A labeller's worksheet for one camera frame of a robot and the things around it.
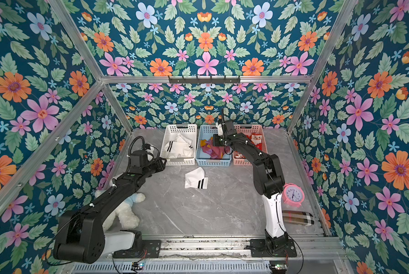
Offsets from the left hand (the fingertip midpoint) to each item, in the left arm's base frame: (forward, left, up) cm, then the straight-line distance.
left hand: (166, 158), depth 88 cm
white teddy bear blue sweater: (-26, +16, -8) cm, 31 cm away
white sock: (+14, 0, -10) cm, 17 cm away
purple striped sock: (+8, -26, -9) cm, 29 cm away
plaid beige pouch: (-31, -63, -12) cm, 71 cm away
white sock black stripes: (-5, -14, -14) cm, 21 cm away
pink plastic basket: (+25, -55, -12) cm, 62 cm away
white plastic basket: (+29, -8, -11) cm, 32 cm away
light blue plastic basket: (+10, -21, -13) cm, 26 cm away
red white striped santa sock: (+6, -41, -11) cm, 43 cm away
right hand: (+14, -29, -1) cm, 32 cm away
